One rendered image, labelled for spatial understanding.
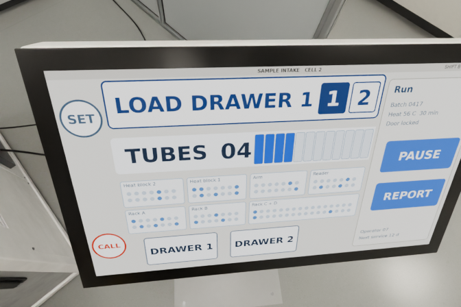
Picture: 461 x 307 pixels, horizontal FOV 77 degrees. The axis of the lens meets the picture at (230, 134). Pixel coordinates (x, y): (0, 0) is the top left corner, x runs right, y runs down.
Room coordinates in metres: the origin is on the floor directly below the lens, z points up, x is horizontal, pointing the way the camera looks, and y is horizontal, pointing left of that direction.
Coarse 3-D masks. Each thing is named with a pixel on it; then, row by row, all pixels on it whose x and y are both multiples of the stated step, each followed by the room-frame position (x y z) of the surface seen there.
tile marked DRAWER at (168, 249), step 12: (144, 240) 0.03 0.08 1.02; (156, 240) 0.03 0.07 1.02; (168, 240) 0.03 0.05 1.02; (180, 240) 0.04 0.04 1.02; (192, 240) 0.04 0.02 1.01; (204, 240) 0.04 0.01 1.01; (216, 240) 0.04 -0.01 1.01; (156, 252) 0.02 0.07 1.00; (168, 252) 0.02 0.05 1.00; (180, 252) 0.02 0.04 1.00; (192, 252) 0.03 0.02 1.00; (204, 252) 0.03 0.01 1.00; (216, 252) 0.03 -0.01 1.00; (156, 264) 0.00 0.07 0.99
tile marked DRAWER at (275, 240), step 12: (264, 228) 0.07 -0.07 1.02; (276, 228) 0.07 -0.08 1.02; (288, 228) 0.07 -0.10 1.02; (240, 240) 0.05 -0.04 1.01; (252, 240) 0.05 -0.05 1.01; (264, 240) 0.06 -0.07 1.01; (276, 240) 0.06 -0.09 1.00; (288, 240) 0.06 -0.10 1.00; (240, 252) 0.04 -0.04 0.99; (252, 252) 0.04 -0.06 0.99; (264, 252) 0.04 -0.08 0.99; (276, 252) 0.05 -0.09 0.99
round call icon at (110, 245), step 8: (112, 232) 0.03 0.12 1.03; (120, 232) 0.03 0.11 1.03; (88, 240) 0.02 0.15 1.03; (96, 240) 0.02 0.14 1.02; (104, 240) 0.02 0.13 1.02; (112, 240) 0.02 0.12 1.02; (120, 240) 0.02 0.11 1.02; (96, 248) 0.01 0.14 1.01; (104, 248) 0.01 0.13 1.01; (112, 248) 0.01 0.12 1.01; (120, 248) 0.01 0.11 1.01; (96, 256) 0.00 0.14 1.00; (104, 256) 0.00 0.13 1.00; (112, 256) 0.00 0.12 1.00; (120, 256) 0.01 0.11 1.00; (128, 256) 0.01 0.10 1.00
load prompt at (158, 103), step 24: (120, 96) 0.14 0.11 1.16; (144, 96) 0.15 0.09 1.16; (168, 96) 0.16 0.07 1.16; (192, 96) 0.16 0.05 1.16; (216, 96) 0.17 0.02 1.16; (240, 96) 0.17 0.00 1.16; (264, 96) 0.18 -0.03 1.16; (288, 96) 0.18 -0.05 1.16; (312, 96) 0.19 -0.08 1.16; (336, 96) 0.20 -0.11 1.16; (360, 96) 0.20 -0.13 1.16; (120, 120) 0.13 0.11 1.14; (144, 120) 0.13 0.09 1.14; (168, 120) 0.14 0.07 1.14; (192, 120) 0.14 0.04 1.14; (216, 120) 0.15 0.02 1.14; (240, 120) 0.16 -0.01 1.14; (264, 120) 0.16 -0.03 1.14; (288, 120) 0.17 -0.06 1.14; (312, 120) 0.17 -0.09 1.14; (336, 120) 0.18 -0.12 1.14
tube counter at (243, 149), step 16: (336, 128) 0.17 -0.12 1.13; (352, 128) 0.18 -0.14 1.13; (368, 128) 0.18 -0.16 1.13; (224, 144) 0.13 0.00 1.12; (240, 144) 0.14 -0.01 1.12; (256, 144) 0.14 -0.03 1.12; (272, 144) 0.15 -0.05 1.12; (288, 144) 0.15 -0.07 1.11; (304, 144) 0.15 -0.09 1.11; (320, 144) 0.16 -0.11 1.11; (336, 144) 0.16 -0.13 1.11; (352, 144) 0.17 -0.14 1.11; (368, 144) 0.17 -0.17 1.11; (224, 160) 0.12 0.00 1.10; (240, 160) 0.13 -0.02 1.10; (256, 160) 0.13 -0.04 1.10; (272, 160) 0.13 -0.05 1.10; (288, 160) 0.14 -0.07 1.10; (304, 160) 0.14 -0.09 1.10; (320, 160) 0.15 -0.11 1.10; (336, 160) 0.15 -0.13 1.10
